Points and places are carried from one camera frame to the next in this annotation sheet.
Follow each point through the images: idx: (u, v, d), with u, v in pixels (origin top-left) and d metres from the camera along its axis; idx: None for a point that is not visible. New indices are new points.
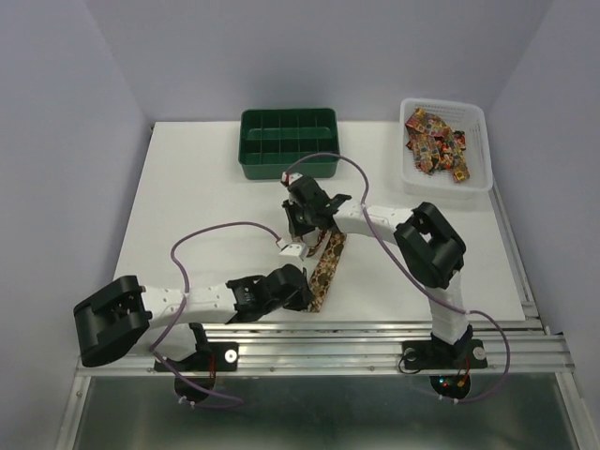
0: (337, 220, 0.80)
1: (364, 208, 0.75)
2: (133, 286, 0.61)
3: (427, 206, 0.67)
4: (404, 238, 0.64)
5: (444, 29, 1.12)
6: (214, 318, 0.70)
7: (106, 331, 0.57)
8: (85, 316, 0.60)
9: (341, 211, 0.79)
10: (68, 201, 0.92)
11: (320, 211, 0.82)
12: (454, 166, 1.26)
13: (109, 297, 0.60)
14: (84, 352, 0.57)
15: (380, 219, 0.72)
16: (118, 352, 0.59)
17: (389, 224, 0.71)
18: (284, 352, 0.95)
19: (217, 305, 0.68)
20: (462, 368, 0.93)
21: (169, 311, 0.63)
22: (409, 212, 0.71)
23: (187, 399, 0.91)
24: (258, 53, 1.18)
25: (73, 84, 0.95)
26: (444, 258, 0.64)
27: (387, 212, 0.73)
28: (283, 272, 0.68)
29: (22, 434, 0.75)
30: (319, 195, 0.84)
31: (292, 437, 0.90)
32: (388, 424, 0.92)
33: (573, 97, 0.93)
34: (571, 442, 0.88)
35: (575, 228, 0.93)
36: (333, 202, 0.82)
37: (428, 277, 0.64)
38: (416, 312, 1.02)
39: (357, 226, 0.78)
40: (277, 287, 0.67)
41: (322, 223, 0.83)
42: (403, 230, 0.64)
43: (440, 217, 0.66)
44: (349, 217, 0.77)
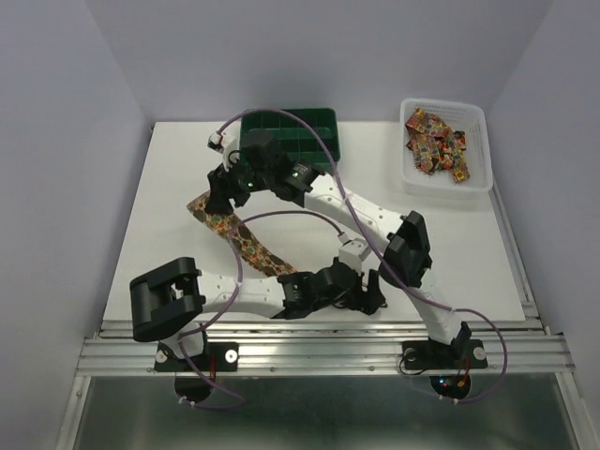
0: (307, 198, 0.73)
1: (346, 198, 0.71)
2: (190, 268, 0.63)
3: (412, 215, 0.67)
4: (395, 251, 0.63)
5: (444, 29, 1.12)
6: (262, 310, 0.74)
7: (161, 309, 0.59)
8: (141, 292, 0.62)
9: (314, 190, 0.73)
10: (68, 201, 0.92)
11: (283, 180, 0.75)
12: (454, 166, 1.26)
13: (166, 277, 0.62)
14: (138, 328, 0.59)
15: (365, 219, 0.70)
16: (170, 331, 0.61)
17: (375, 227, 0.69)
18: (284, 352, 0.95)
19: (266, 298, 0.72)
20: (462, 368, 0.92)
21: (222, 298, 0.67)
22: (395, 217, 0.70)
23: (187, 399, 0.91)
24: (259, 53, 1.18)
25: (74, 84, 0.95)
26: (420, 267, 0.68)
27: (373, 212, 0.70)
28: (330, 272, 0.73)
29: (22, 433, 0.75)
30: (279, 158, 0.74)
31: (292, 438, 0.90)
32: (388, 424, 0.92)
33: (573, 96, 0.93)
34: (571, 442, 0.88)
35: (575, 228, 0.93)
36: (302, 172, 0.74)
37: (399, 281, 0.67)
38: (415, 311, 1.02)
39: (330, 212, 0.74)
40: (325, 287, 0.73)
41: (283, 192, 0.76)
42: (395, 242, 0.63)
43: (425, 228, 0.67)
44: (326, 202, 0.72)
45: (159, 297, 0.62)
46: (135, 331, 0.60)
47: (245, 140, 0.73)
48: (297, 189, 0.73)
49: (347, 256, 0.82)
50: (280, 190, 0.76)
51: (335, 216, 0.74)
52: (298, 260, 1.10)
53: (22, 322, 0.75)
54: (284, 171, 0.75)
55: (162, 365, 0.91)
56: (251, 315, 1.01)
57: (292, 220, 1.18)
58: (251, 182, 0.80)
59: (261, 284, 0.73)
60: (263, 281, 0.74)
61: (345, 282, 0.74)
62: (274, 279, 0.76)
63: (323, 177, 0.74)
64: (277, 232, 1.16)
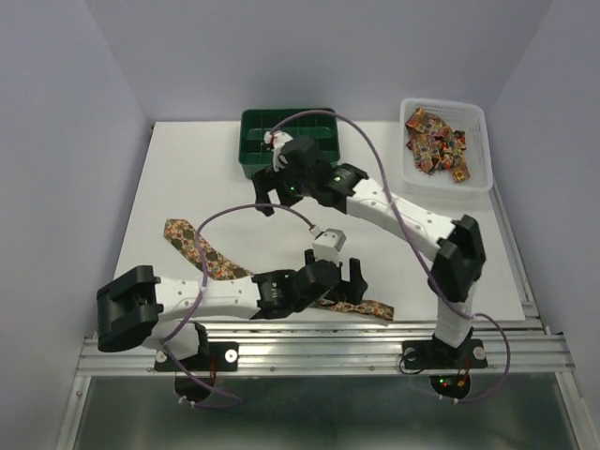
0: (348, 202, 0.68)
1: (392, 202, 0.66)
2: (147, 277, 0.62)
3: (467, 219, 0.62)
4: (446, 260, 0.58)
5: (444, 29, 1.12)
6: (238, 313, 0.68)
7: (120, 321, 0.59)
8: (104, 302, 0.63)
9: (355, 194, 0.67)
10: (68, 201, 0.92)
11: (325, 185, 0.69)
12: (454, 166, 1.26)
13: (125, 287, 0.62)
14: (102, 338, 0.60)
15: (412, 224, 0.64)
16: (134, 339, 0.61)
17: (423, 232, 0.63)
18: (284, 352, 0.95)
19: (237, 301, 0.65)
20: (462, 368, 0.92)
21: (183, 306, 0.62)
22: (444, 220, 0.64)
23: (187, 399, 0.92)
24: (258, 53, 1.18)
25: (72, 83, 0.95)
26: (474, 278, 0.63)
27: (421, 217, 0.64)
28: (313, 269, 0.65)
29: (22, 433, 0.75)
30: (320, 163, 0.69)
31: (292, 438, 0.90)
32: (388, 424, 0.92)
33: (573, 96, 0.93)
34: (571, 442, 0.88)
35: (575, 228, 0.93)
36: (344, 177, 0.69)
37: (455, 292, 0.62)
38: (413, 311, 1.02)
39: (372, 217, 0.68)
40: (306, 286, 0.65)
41: (326, 199, 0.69)
42: (445, 248, 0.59)
43: (478, 232, 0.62)
44: (368, 205, 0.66)
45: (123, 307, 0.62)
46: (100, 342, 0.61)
47: (287, 145, 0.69)
48: (340, 195, 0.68)
49: (321, 247, 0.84)
50: (322, 197, 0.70)
51: (377, 221, 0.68)
52: (298, 260, 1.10)
53: (22, 322, 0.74)
54: (325, 176, 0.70)
55: (163, 365, 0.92)
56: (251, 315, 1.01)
57: (292, 220, 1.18)
58: (293, 186, 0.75)
59: (232, 287, 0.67)
60: (235, 283, 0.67)
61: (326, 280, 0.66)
62: (248, 279, 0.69)
63: (367, 182, 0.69)
64: (277, 231, 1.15)
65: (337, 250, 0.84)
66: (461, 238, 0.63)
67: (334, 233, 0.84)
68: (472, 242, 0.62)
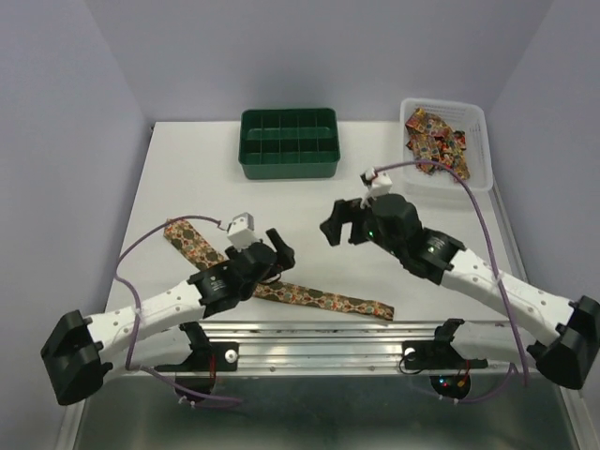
0: (444, 274, 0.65)
1: (499, 278, 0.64)
2: (79, 321, 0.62)
3: (588, 304, 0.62)
4: (571, 352, 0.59)
5: (444, 29, 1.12)
6: (188, 319, 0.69)
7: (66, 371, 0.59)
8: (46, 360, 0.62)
9: (454, 267, 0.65)
10: (68, 201, 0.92)
11: (419, 254, 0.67)
12: (455, 166, 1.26)
13: (59, 339, 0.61)
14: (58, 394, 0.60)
15: (524, 307, 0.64)
16: (90, 384, 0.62)
17: (535, 315, 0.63)
18: (284, 352, 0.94)
19: (179, 309, 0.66)
20: (462, 368, 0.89)
21: (123, 334, 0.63)
22: (558, 301, 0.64)
23: (187, 399, 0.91)
24: (259, 54, 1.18)
25: (73, 84, 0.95)
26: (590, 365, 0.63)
27: (533, 297, 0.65)
28: (250, 252, 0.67)
29: (22, 433, 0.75)
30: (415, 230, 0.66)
31: (292, 438, 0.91)
32: (388, 424, 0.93)
33: (573, 97, 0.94)
34: (571, 442, 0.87)
35: (575, 229, 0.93)
36: (438, 247, 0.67)
37: (562, 378, 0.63)
38: (412, 312, 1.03)
39: (471, 290, 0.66)
40: (247, 269, 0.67)
41: (418, 269, 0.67)
42: (566, 339, 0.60)
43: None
44: (470, 280, 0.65)
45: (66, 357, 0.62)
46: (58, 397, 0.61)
47: (381, 208, 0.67)
48: (434, 267, 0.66)
49: (237, 237, 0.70)
50: (412, 266, 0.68)
51: (478, 295, 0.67)
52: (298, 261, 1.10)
53: (22, 322, 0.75)
54: (419, 241, 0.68)
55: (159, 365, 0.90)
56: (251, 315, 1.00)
57: (292, 220, 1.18)
58: (372, 230, 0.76)
59: (170, 297, 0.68)
60: (172, 292, 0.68)
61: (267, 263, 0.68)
62: (184, 283, 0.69)
63: (462, 252, 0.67)
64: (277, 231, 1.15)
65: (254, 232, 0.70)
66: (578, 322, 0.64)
67: (240, 217, 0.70)
68: (592, 327, 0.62)
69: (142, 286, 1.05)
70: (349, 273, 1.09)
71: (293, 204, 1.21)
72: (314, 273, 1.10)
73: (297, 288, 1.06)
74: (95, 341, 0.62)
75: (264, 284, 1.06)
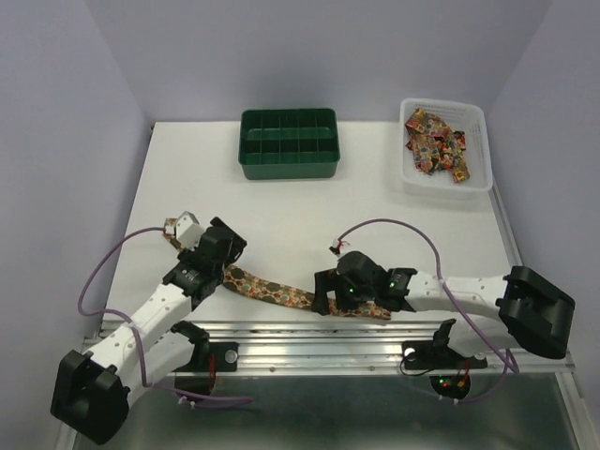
0: (409, 301, 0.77)
1: (444, 284, 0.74)
2: (81, 358, 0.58)
3: (519, 271, 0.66)
4: (512, 318, 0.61)
5: (444, 29, 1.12)
6: (177, 315, 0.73)
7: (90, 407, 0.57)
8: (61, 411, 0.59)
9: (411, 291, 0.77)
10: (68, 201, 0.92)
11: (385, 292, 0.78)
12: (454, 167, 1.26)
13: (65, 385, 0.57)
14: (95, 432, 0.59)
15: (468, 295, 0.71)
16: (120, 407, 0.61)
17: (480, 299, 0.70)
18: (283, 352, 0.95)
19: (169, 308, 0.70)
20: (462, 368, 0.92)
21: (130, 349, 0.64)
22: (496, 280, 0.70)
23: (187, 399, 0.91)
24: (258, 54, 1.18)
25: (71, 84, 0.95)
26: (561, 324, 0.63)
27: (474, 286, 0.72)
28: (208, 234, 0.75)
29: (23, 434, 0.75)
30: (376, 273, 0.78)
31: (292, 438, 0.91)
32: (389, 424, 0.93)
33: (573, 97, 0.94)
34: (571, 442, 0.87)
35: (574, 229, 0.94)
36: (398, 281, 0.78)
37: (547, 350, 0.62)
38: (414, 311, 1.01)
39: (433, 303, 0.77)
40: (213, 249, 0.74)
41: (390, 304, 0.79)
42: (508, 308, 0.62)
43: (538, 279, 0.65)
44: (425, 295, 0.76)
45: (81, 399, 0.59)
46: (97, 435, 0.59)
47: (344, 263, 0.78)
48: (402, 298, 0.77)
49: (187, 233, 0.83)
50: (386, 304, 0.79)
51: (442, 306, 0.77)
52: (298, 261, 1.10)
53: (21, 322, 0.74)
54: (382, 283, 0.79)
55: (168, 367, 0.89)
56: (250, 315, 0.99)
57: (292, 220, 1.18)
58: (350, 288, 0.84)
59: (155, 303, 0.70)
60: (155, 298, 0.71)
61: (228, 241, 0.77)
62: (161, 286, 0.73)
63: (413, 277, 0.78)
64: (277, 232, 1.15)
65: (200, 227, 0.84)
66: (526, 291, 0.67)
67: (184, 217, 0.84)
68: (536, 288, 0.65)
69: (142, 287, 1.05)
70: None
71: (293, 204, 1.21)
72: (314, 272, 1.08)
73: (294, 291, 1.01)
74: (107, 367, 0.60)
75: (262, 285, 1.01)
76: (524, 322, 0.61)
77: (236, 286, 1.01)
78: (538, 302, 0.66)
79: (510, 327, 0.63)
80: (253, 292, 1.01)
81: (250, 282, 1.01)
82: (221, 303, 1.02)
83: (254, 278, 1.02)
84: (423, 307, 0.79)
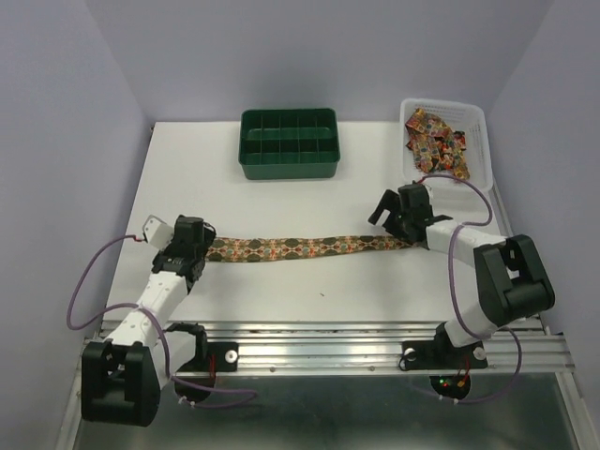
0: (427, 232, 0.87)
1: (458, 226, 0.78)
2: (102, 346, 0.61)
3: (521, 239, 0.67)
4: (482, 253, 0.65)
5: (445, 29, 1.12)
6: (176, 297, 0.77)
7: (128, 387, 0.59)
8: (97, 407, 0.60)
9: (435, 225, 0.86)
10: (68, 201, 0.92)
11: (416, 222, 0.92)
12: (455, 166, 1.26)
13: (95, 372, 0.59)
14: (138, 417, 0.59)
15: (467, 238, 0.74)
16: (155, 390, 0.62)
17: (472, 242, 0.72)
18: (284, 352, 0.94)
19: (169, 288, 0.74)
20: (462, 368, 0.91)
21: (146, 326, 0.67)
22: (499, 236, 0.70)
23: (187, 399, 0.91)
24: (259, 54, 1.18)
25: (72, 84, 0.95)
26: (519, 295, 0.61)
27: (478, 233, 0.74)
28: (182, 222, 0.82)
29: (22, 433, 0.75)
30: (422, 207, 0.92)
31: (292, 438, 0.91)
32: (389, 424, 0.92)
33: (573, 97, 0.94)
34: (570, 442, 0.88)
35: (574, 230, 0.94)
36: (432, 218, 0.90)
37: (494, 306, 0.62)
38: (415, 311, 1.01)
39: (445, 244, 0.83)
40: (191, 232, 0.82)
41: (413, 232, 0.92)
42: (484, 247, 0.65)
43: (532, 254, 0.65)
44: (439, 232, 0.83)
45: (113, 388, 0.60)
46: (141, 420, 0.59)
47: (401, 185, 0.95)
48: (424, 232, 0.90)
49: (157, 235, 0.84)
50: (412, 232, 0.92)
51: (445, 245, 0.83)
52: (298, 260, 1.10)
53: (22, 322, 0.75)
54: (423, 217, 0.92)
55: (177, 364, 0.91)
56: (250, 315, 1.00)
57: (292, 220, 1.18)
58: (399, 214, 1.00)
59: (154, 287, 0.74)
60: (152, 283, 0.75)
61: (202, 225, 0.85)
62: (154, 275, 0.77)
63: (449, 221, 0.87)
64: (277, 232, 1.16)
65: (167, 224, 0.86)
66: (518, 263, 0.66)
67: (150, 220, 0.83)
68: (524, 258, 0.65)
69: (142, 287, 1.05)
70: (350, 272, 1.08)
71: (293, 205, 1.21)
72: (314, 272, 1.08)
73: (350, 238, 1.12)
74: (131, 344, 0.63)
75: (319, 243, 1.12)
76: (486, 260, 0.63)
77: (297, 252, 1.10)
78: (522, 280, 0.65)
79: (478, 268, 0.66)
80: (314, 251, 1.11)
81: (307, 245, 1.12)
82: (221, 304, 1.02)
83: (310, 241, 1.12)
84: (434, 242, 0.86)
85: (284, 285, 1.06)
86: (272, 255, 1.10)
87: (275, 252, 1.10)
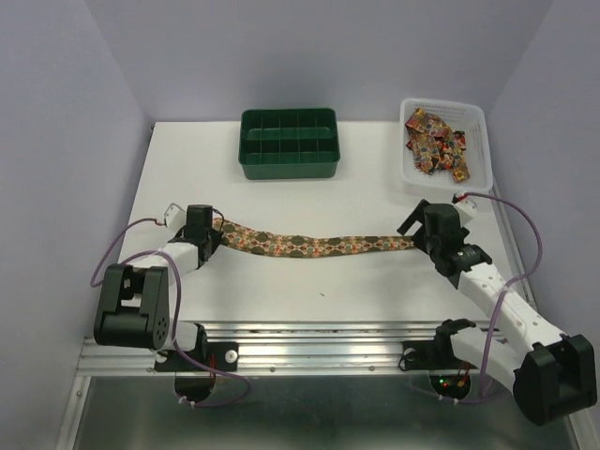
0: (462, 276, 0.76)
1: (503, 292, 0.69)
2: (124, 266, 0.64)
3: (578, 340, 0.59)
4: (535, 364, 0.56)
5: (445, 28, 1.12)
6: (186, 262, 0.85)
7: (146, 302, 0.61)
8: (111, 324, 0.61)
9: (472, 272, 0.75)
10: (68, 201, 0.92)
11: (447, 254, 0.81)
12: (454, 166, 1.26)
13: (115, 285, 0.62)
14: (150, 340, 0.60)
15: (514, 319, 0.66)
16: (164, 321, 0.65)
17: (522, 330, 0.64)
18: (284, 352, 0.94)
19: (182, 249, 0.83)
20: (462, 368, 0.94)
21: (163, 261, 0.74)
22: (552, 330, 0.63)
23: (187, 399, 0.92)
24: (258, 54, 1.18)
25: (72, 83, 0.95)
26: (562, 402, 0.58)
27: (527, 316, 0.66)
28: (195, 206, 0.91)
29: (22, 433, 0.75)
30: (453, 234, 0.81)
31: (292, 438, 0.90)
32: (389, 424, 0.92)
33: (572, 97, 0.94)
34: (571, 442, 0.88)
35: (574, 229, 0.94)
36: (466, 254, 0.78)
37: (532, 406, 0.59)
38: (414, 311, 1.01)
39: (480, 297, 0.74)
40: (202, 217, 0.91)
41: (443, 266, 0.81)
42: (541, 354, 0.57)
43: (589, 362, 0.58)
44: (478, 286, 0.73)
45: (127, 310, 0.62)
46: (152, 344, 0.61)
47: (432, 208, 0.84)
48: (456, 268, 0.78)
49: (176, 218, 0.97)
50: (442, 264, 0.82)
51: (483, 303, 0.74)
52: (298, 260, 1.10)
53: (22, 322, 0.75)
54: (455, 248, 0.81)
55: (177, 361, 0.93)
56: (251, 315, 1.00)
57: (292, 220, 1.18)
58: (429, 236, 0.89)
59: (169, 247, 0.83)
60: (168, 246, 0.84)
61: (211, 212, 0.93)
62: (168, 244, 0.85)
63: (488, 264, 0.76)
64: (277, 232, 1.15)
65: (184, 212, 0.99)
66: (567, 359, 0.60)
67: (171, 207, 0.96)
68: (578, 364, 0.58)
69: None
70: (350, 273, 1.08)
71: (293, 205, 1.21)
72: (314, 272, 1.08)
73: (355, 239, 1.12)
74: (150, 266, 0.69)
75: (324, 243, 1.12)
76: (542, 375, 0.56)
77: (303, 251, 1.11)
78: (565, 373, 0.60)
79: (524, 365, 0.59)
80: (320, 251, 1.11)
81: (313, 245, 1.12)
82: (220, 304, 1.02)
83: (316, 241, 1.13)
84: (469, 291, 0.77)
85: (284, 285, 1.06)
86: (277, 251, 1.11)
87: (280, 249, 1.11)
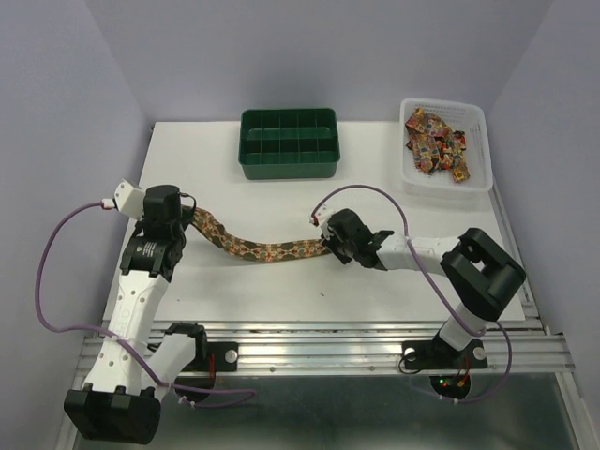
0: (380, 256, 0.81)
1: (409, 239, 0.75)
2: (84, 396, 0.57)
3: (473, 232, 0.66)
4: (453, 267, 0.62)
5: (444, 28, 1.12)
6: (157, 297, 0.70)
7: (125, 427, 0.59)
8: (97, 435, 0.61)
9: (383, 247, 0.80)
10: (68, 199, 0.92)
11: (363, 248, 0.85)
12: (454, 166, 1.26)
13: (83, 419, 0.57)
14: (142, 439, 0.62)
15: (425, 249, 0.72)
16: (153, 408, 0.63)
17: (433, 253, 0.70)
18: (283, 352, 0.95)
19: (143, 298, 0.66)
20: (462, 368, 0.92)
21: (126, 360, 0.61)
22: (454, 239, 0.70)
23: (187, 399, 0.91)
24: (258, 54, 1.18)
25: (71, 82, 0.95)
26: (502, 286, 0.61)
27: (432, 241, 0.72)
28: (152, 196, 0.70)
29: (19, 432, 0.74)
30: (361, 232, 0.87)
31: (292, 438, 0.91)
32: (389, 425, 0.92)
33: (572, 95, 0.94)
34: (571, 442, 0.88)
35: (574, 229, 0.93)
36: (376, 240, 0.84)
37: (486, 308, 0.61)
38: (413, 311, 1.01)
39: (400, 260, 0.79)
40: (164, 213, 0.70)
41: (367, 260, 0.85)
42: (453, 257, 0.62)
43: (487, 241, 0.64)
44: (392, 251, 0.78)
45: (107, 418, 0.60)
46: (145, 438, 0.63)
47: (334, 218, 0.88)
48: (376, 257, 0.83)
49: (131, 202, 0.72)
50: (364, 259, 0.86)
51: (407, 262, 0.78)
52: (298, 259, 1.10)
53: (19, 322, 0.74)
54: (365, 244, 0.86)
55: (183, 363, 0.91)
56: (251, 315, 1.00)
57: (292, 221, 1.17)
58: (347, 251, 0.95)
59: (127, 300, 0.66)
60: (124, 293, 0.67)
61: (175, 197, 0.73)
62: (124, 278, 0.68)
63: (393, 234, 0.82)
64: (277, 232, 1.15)
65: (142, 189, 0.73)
66: (478, 252, 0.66)
67: (120, 185, 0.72)
68: (484, 248, 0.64)
69: None
70: (350, 272, 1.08)
71: (293, 205, 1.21)
72: (314, 272, 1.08)
73: None
74: (114, 389, 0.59)
75: (277, 247, 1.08)
76: (461, 272, 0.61)
77: (255, 255, 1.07)
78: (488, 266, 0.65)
79: (453, 279, 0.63)
80: (272, 256, 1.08)
81: (266, 248, 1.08)
82: (220, 304, 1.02)
83: (269, 245, 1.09)
84: (391, 263, 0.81)
85: (283, 285, 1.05)
86: (232, 249, 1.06)
87: (234, 249, 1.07)
